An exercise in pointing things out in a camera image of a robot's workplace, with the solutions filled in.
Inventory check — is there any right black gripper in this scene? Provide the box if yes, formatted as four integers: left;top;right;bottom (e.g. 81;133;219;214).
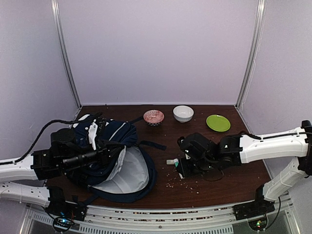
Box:
176;158;216;178

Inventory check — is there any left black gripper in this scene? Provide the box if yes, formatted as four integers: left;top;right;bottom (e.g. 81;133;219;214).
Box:
61;138;124;171

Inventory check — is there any white green glue stick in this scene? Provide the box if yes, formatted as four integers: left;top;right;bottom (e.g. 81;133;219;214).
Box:
174;158;179;168

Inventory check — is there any navy blue backpack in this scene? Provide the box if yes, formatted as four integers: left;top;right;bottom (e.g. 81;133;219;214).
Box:
66;117;166;207

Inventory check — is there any yellow highlighter pen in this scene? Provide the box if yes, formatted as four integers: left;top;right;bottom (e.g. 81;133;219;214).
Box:
166;159;175;165

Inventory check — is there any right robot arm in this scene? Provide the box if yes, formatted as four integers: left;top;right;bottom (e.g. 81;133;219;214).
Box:
174;120;312;220

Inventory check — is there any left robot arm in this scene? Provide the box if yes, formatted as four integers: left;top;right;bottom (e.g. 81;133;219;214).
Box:
0;128;125;216

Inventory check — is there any green plate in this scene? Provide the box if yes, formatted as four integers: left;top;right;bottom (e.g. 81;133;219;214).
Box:
206;115;231;132

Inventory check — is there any white ceramic bowl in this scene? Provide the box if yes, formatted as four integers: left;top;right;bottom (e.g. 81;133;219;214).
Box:
173;105;194;123

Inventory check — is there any red patterned small bowl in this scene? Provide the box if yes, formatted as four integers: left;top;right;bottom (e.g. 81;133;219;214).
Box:
143;110;164;127

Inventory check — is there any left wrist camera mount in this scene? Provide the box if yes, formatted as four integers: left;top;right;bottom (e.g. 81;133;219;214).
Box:
88;117;107;150

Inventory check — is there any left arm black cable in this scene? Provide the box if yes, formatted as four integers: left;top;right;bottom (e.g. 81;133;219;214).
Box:
0;112;103;165

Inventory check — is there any front aluminium rail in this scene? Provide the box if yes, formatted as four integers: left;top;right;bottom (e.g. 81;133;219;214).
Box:
19;195;301;234

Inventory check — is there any left aluminium frame post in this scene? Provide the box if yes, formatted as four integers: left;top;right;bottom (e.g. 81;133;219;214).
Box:
51;0;81;108

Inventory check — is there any aluminium frame post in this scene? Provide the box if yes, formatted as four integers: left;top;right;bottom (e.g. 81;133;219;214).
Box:
235;0;267;110
51;0;81;108

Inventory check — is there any right aluminium frame post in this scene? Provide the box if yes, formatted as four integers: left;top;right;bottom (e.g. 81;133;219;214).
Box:
235;0;267;110

